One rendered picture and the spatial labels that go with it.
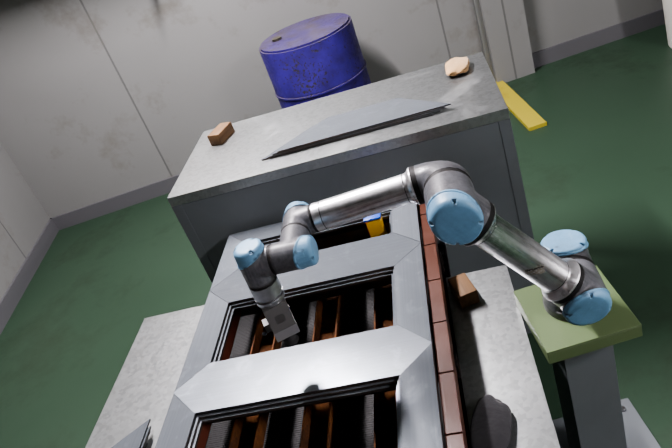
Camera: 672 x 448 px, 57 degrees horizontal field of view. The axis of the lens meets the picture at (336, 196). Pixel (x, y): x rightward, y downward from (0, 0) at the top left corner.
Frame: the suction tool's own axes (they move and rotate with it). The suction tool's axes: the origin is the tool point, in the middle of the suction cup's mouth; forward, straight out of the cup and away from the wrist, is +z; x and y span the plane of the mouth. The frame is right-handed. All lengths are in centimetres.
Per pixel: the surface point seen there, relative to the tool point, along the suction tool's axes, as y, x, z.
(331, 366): 4.9, 6.7, 9.8
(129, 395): -35, -53, 19
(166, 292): -211, -61, 95
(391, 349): 9.4, 22.6, 9.8
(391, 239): -36, 43, 10
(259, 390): 0.6, -13.2, 9.8
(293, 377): 2.0, -3.6, 9.8
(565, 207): -114, 156, 95
